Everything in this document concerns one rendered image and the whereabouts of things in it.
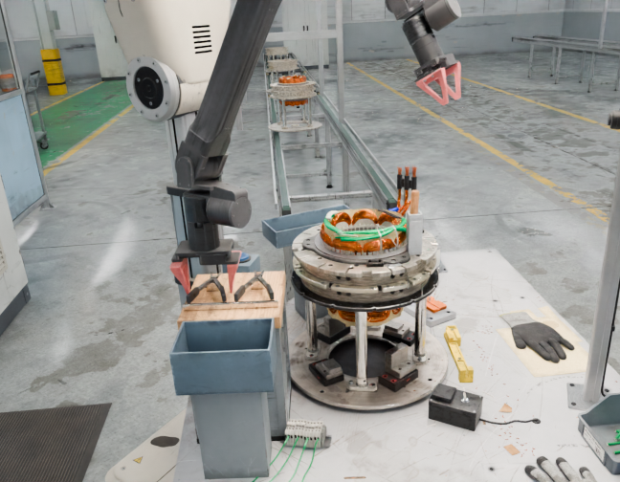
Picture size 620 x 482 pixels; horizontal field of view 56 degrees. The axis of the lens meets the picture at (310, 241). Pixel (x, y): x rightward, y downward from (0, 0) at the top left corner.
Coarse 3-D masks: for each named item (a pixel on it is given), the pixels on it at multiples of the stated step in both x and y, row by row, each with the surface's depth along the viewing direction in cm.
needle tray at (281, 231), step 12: (288, 216) 157; (300, 216) 158; (312, 216) 160; (324, 216) 161; (264, 228) 153; (276, 228) 156; (288, 228) 158; (300, 228) 148; (276, 240) 146; (288, 240) 147; (300, 300) 160; (300, 312) 162; (324, 312) 161
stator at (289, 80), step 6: (282, 78) 399; (288, 78) 397; (294, 78) 397; (300, 78) 398; (282, 84) 398; (288, 84) 396; (294, 84) 396; (300, 84) 398; (288, 102) 403; (294, 102) 402; (300, 102) 404; (306, 102) 409
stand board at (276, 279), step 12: (204, 276) 123; (240, 276) 122; (252, 276) 122; (264, 276) 121; (276, 276) 121; (192, 288) 118; (204, 288) 118; (228, 288) 117; (276, 288) 116; (204, 300) 113; (216, 300) 112; (228, 300) 112; (240, 300) 112; (252, 300) 112; (192, 312) 108; (204, 312) 108; (216, 312) 108; (228, 312) 108; (240, 312) 108; (252, 312) 107; (264, 312) 107; (276, 312) 107; (180, 324) 106; (276, 324) 106
